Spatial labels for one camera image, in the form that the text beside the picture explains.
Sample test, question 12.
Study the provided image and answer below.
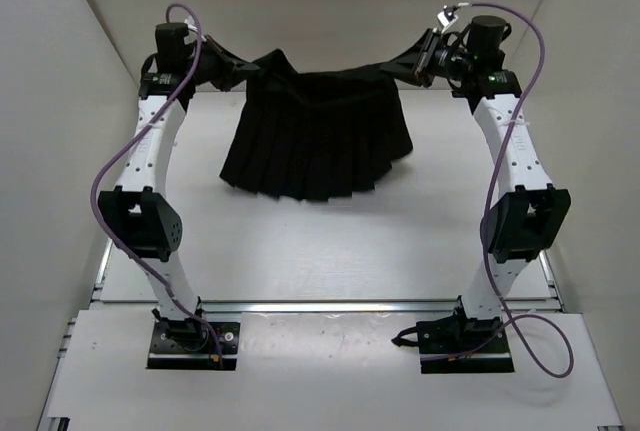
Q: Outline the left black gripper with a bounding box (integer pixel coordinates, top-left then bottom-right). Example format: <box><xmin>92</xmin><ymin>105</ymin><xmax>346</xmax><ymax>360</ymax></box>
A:
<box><xmin>188</xmin><ymin>31</ymin><xmax>261</xmax><ymax>88</ymax></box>

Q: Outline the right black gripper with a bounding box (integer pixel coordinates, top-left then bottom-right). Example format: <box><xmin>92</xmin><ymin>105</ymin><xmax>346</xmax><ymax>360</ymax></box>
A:
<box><xmin>382</xmin><ymin>30</ymin><xmax>477</xmax><ymax>89</ymax></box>

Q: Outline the black skirt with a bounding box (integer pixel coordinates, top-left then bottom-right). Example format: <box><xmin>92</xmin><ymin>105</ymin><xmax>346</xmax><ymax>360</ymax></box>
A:
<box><xmin>220</xmin><ymin>50</ymin><xmax>413</xmax><ymax>202</ymax></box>

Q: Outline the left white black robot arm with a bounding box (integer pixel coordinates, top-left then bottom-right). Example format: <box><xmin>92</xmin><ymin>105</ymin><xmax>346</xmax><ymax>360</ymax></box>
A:
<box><xmin>96</xmin><ymin>24</ymin><xmax>259</xmax><ymax>349</ymax></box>

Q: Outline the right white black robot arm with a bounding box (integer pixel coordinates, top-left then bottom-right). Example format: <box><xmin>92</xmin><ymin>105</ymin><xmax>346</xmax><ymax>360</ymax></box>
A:
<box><xmin>382</xmin><ymin>21</ymin><xmax>571</xmax><ymax>352</ymax></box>

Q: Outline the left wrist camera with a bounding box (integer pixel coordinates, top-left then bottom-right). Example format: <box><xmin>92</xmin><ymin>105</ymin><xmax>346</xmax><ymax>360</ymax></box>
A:
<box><xmin>140</xmin><ymin>22</ymin><xmax>195</xmax><ymax>88</ymax></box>

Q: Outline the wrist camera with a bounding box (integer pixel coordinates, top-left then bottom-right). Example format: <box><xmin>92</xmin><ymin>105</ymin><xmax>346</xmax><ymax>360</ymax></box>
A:
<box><xmin>437</xmin><ymin>3</ymin><xmax>512</xmax><ymax>78</ymax></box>
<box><xmin>140</xmin><ymin>22</ymin><xmax>195</xmax><ymax>88</ymax></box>

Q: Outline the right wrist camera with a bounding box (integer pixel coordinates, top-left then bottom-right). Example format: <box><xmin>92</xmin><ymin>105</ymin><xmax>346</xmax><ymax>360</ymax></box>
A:
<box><xmin>437</xmin><ymin>3</ymin><xmax>512</xmax><ymax>78</ymax></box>

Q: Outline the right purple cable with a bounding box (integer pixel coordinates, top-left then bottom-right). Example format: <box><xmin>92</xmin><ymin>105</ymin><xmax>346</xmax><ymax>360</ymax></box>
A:
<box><xmin>439</xmin><ymin>0</ymin><xmax>575</xmax><ymax>378</ymax></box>

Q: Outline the purple cable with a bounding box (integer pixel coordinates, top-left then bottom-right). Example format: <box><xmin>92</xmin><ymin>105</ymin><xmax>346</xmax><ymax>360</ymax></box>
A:
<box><xmin>439</xmin><ymin>0</ymin><xmax>575</xmax><ymax>378</ymax></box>
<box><xmin>89</xmin><ymin>3</ymin><xmax>226</xmax><ymax>367</ymax></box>

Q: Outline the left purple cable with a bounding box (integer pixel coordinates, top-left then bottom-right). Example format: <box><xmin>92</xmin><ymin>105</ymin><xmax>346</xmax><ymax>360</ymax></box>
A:
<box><xmin>89</xmin><ymin>3</ymin><xmax>226</xmax><ymax>367</ymax></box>

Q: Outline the aluminium front rail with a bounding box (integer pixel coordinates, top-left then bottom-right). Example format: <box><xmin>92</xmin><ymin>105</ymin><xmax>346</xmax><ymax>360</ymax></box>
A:
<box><xmin>89</xmin><ymin>298</ymin><xmax>561</xmax><ymax>314</ymax></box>

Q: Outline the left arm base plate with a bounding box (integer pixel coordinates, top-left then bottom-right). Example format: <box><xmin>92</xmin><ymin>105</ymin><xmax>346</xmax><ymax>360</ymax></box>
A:
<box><xmin>146</xmin><ymin>319</ymin><xmax>241</xmax><ymax>371</ymax></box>

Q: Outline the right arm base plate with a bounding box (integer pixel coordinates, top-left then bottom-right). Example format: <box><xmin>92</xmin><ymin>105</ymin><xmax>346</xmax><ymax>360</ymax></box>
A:
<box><xmin>391</xmin><ymin>316</ymin><xmax>515</xmax><ymax>375</ymax></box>

